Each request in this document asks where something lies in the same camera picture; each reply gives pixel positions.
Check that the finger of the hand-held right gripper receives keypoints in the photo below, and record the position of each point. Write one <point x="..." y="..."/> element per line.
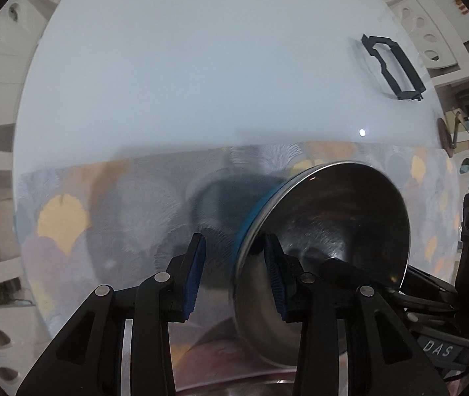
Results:
<point x="354" y="274"/>
<point x="432" y="286"/>

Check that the fan pattern placemat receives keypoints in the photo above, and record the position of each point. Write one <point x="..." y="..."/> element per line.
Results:
<point x="135" y="198"/>

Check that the blue steel bowl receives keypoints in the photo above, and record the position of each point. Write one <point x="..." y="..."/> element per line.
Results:
<point x="341" y="222"/>

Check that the black plastic frame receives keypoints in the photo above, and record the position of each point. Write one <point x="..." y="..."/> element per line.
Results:
<point x="407" y="68"/>

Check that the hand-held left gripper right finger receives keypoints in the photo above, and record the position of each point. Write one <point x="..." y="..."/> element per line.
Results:
<point x="274" y="280"/>

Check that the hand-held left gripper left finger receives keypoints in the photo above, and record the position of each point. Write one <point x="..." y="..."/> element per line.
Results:
<point x="193" y="276"/>

